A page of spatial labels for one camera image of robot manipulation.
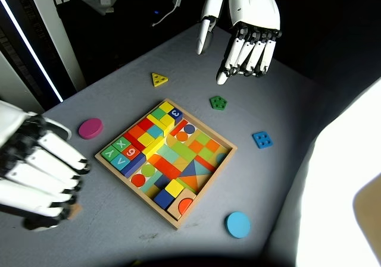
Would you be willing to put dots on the yellow cube block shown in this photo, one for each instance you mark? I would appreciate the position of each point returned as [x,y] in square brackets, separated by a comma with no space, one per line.
[174,188]

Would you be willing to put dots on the wooden block with orange shape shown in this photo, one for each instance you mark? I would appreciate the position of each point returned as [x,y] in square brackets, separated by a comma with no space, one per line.
[174,211]

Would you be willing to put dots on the blue four-hole square block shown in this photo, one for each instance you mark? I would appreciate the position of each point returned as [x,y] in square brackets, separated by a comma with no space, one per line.
[262,140]

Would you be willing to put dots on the plain wooden rectangular block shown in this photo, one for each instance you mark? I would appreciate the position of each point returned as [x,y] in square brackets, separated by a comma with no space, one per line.
[75,211]

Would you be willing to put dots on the magenta round disc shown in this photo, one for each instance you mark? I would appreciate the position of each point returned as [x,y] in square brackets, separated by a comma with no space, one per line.
[90,128]

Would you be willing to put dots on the grey table cloth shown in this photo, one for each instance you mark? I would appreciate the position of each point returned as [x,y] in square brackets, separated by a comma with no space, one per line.
[119,204]

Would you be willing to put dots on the white light strip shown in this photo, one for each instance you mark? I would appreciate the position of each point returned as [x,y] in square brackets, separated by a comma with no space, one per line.
[29,47]

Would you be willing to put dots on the yellow three-hole triangle block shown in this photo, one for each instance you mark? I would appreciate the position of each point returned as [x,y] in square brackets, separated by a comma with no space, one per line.
[159,80]

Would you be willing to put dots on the wooden puzzle tray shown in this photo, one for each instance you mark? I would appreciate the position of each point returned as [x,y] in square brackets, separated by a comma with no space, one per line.
[208,177]

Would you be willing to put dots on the green five-hole pentagon block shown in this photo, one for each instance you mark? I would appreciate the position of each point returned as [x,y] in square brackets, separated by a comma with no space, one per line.
[218,102]

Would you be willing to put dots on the blue round disc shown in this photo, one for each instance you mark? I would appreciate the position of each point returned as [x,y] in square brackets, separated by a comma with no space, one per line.
[238,224]

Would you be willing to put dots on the beige board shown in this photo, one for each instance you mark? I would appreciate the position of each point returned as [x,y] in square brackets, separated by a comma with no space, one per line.
[370,219]

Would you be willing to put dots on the white post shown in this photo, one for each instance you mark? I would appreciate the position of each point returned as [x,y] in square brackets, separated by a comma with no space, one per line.
[56,41]

